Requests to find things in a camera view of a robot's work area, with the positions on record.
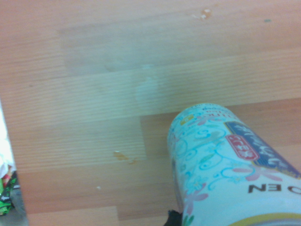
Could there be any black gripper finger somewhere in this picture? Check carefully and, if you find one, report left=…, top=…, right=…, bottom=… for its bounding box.
left=164, top=208, right=183, bottom=226

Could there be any white floral drink can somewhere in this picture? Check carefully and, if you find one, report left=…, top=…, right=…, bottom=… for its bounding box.
left=166, top=103, right=301, bottom=226

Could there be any white plastic trash bin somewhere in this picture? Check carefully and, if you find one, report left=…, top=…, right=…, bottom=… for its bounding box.
left=0, top=97, right=30, bottom=226

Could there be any crumpled white paper trash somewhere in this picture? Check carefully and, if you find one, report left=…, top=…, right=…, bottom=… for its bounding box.
left=0, top=131, right=14, bottom=177

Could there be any green snack wrapper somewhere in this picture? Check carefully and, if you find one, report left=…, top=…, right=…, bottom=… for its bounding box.
left=0, top=171, right=19, bottom=216

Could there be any wooden coffee table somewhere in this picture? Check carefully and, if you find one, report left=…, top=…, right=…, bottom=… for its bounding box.
left=0, top=0, right=301, bottom=226

